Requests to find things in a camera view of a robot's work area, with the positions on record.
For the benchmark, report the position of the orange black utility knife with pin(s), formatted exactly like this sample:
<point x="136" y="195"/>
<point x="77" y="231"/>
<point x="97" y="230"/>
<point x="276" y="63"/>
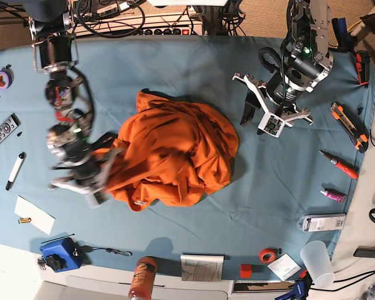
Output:
<point x="352" y="126"/>

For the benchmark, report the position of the red tape roll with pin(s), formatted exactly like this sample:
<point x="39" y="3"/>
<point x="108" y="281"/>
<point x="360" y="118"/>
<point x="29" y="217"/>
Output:
<point x="268" y="255"/>

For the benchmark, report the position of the orange drink bottle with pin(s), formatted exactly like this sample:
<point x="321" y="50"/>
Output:
<point x="143" y="279"/>

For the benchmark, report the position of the translucent plastic cup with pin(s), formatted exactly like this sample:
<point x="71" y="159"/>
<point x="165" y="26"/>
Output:
<point x="315" y="258"/>

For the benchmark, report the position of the grey patterned notebook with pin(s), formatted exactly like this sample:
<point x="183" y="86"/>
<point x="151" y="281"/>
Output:
<point x="202" y="268"/>

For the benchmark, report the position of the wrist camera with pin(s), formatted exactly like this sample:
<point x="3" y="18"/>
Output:
<point x="271" y="124"/>
<point x="96" y="199"/>

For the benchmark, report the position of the black cable tie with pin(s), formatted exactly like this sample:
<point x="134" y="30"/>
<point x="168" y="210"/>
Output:
<point x="57" y="238"/>

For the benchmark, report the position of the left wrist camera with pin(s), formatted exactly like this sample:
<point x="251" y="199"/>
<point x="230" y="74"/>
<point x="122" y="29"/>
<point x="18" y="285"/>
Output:
<point x="271" y="124"/>

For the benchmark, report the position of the grey remote control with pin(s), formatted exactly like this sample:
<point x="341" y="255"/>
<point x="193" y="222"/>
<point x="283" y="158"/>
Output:
<point x="9" y="125"/>

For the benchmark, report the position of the packaged item in blister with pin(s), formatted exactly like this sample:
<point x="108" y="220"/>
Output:
<point x="322" y="222"/>

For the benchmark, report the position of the white paper card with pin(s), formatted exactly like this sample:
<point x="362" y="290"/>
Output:
<point x="39" y="218"/>

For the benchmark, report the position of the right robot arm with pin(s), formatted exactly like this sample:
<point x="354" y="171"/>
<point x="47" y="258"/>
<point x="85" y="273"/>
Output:
<point x="51" y="24"/>

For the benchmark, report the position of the blue table cloth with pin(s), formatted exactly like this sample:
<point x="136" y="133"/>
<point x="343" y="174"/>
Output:
<point x="275" y="181"/>

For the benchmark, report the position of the orange black clamp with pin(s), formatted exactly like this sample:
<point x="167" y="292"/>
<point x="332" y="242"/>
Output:
<point x="363" y="67"/>

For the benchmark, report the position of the blue box with knob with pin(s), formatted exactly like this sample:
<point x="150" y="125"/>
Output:
<point x="62" y="255"/>

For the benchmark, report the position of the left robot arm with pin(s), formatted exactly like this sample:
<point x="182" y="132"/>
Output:
<point x="303" y="61"/>

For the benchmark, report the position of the blue clamp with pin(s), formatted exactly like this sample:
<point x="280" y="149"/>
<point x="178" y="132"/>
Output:
<point x="341" y="33"/>
<point x="300" y="289"/>

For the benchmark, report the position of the blue clamp top right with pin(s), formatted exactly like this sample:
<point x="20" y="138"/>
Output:
<point x="341" y="33"/>

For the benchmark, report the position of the small yellow battery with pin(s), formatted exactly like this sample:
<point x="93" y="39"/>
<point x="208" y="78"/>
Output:
<point x="24" y="220"/>

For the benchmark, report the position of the blue clamp bottom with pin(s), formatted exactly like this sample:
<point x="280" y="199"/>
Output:
<point x="300" y="289"/>

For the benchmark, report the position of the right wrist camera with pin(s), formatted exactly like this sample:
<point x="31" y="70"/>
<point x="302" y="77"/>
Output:
<point x="96" y="199"/>

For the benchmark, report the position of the red cube block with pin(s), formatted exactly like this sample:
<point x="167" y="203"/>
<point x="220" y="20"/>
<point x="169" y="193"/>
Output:
<point x="245" y="271"/>

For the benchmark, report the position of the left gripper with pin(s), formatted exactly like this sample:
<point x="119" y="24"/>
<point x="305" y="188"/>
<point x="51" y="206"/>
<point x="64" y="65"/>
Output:
<point x="274" y="97"/>

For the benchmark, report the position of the white marker pen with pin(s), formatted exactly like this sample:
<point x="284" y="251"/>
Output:
<point x="15" y="170"/>

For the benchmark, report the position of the black adapter box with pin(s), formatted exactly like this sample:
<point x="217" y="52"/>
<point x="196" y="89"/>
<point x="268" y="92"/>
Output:
<point x="364" y="252"/>

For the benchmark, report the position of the red screwdriver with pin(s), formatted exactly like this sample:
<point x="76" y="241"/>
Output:
<point x="349" y="171"/>

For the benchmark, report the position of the purple glue tube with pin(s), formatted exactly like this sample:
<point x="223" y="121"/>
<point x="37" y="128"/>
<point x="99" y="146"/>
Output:
<point x="335" y="196"/>

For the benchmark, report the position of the purple tape roll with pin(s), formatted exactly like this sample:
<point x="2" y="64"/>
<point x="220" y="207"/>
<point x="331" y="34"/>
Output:
<point x="6" y="77"/>

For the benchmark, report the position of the orange t-shirt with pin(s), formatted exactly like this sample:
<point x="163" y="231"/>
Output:
<point x="172" y="151"/>

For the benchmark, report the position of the white square card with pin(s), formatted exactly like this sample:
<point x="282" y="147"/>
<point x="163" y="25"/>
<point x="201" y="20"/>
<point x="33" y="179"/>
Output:
<point x="284" y="267"/>

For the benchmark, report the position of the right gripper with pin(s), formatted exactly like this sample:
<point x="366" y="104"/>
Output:
<point x="87" y="165"/>

